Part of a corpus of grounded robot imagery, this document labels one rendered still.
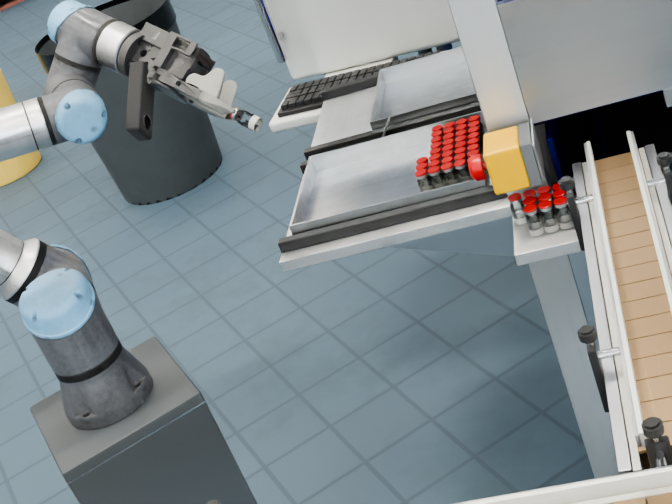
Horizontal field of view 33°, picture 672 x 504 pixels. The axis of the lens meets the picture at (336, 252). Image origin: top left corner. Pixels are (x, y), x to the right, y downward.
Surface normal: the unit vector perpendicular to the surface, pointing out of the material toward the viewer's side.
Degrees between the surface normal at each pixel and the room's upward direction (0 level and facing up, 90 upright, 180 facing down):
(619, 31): 90
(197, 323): 0
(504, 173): 90
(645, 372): 0
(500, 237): 90
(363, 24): 90
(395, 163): 0
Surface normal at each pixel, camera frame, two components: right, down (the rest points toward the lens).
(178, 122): 0.67, 0.23
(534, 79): -0.11, 0.53
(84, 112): 0.33, 0.37
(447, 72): -0.33, -0.82
